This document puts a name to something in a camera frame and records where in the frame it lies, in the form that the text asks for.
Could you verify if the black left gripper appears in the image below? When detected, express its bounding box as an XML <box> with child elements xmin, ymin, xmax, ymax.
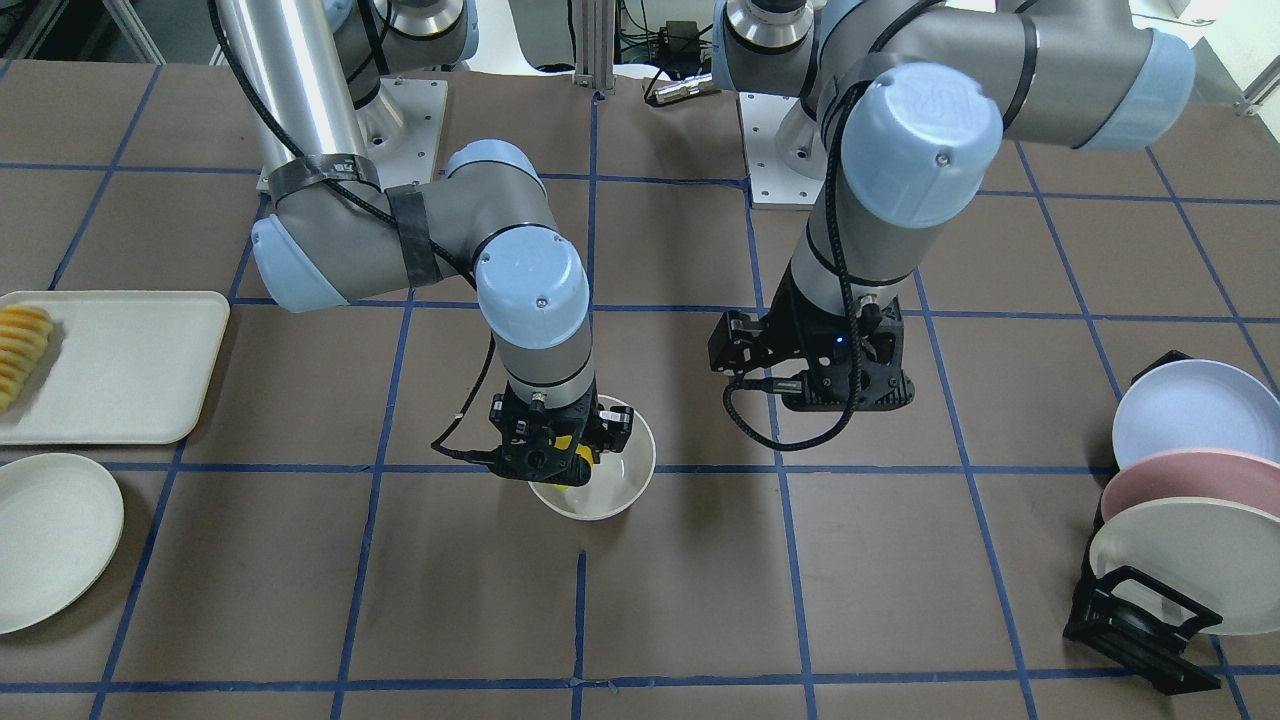
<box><xmin>708</xmin><ymin>290</ymin><xmax>915</xmax><ymax>413</ymax></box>

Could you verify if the aluminium frame post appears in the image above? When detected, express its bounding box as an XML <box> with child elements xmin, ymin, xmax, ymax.
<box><xmin>568</xmin><ymin>0</ymin><xmax>617</xmax><ymax>95</ymax></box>

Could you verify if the yellow lemon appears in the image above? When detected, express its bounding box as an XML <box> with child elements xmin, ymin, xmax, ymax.
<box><xmin>552</xmin><ymin>436</ymin><xmax>599</xmax><ymax>489</ymax></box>

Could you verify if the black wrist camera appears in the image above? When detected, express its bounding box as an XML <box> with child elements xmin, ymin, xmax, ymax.
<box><xmin>595</xmin><ymin>404</ymin><xmax>635</xmax><ymax>454</ymax></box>

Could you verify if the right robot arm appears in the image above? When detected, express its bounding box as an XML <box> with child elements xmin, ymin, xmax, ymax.
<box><xmin>207</xmin><ymin>1</ymin><xmax>620</xmax><ymax>487</ymax></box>

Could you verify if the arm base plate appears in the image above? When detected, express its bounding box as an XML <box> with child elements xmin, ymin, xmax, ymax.
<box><xmin>356</xmin><ymin>78</ymin><xmax>449</xmax><ymax>188</ymax></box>
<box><xmin>739</xmin><ymin>94</ymin><xmax>826</xmax><ymax>211</ymax></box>

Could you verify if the cream rectangular tray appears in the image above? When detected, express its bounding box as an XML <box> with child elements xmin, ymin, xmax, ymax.
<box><xmin>1</xmin><ymin>290</ymin><xmax>230</xmax><ymax>446</ymax></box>

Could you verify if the pink plate in rack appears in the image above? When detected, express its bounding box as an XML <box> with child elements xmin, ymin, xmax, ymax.
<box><xmin>1100</xmin><ymin>448</ymin><xmax>1279</xmax><ymax>521</ymax></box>

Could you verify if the lavender plate in rack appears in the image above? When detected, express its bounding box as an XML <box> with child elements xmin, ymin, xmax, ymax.
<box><xmin>1111</xmin><ymin>359</ymin><xmax>1279</xmax><ymax>469</ymax></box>

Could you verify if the cream round plate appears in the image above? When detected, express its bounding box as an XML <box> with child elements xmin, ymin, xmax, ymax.
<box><xmin>1</xmin><ymin>454</ymin><xmax>125</xmax><ymax>634</ymax></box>

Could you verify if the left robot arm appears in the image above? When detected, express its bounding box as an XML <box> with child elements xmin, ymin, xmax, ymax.
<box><xmin>708</xmin><ymin>1</ymin><xmax>1196</xmax><ymax>413</ymax></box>

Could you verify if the sliced yellow fruit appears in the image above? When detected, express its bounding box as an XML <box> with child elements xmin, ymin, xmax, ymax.
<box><xmin>1</xmin><ymin>304</ymin><xmax>55</xmax><ymax>413</ymax></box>

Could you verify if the beige ceramic bowl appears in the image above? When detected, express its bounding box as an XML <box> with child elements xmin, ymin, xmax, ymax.
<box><xmin>530</xmin><ymin>411</ymin><xmax>657</xmax><ymax>521</ymax></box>

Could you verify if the cream plate in rack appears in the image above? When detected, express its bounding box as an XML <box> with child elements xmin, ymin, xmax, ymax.
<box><xmin>1089</xmin><ymin>497</ymin><xmax>1279</xmax><ymax>635</ymax></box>

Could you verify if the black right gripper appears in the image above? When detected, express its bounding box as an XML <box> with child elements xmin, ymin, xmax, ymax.
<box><xmin>489</xmin><ymin>389</ymin><xmax>596</xmax><ymax>487</ymax></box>

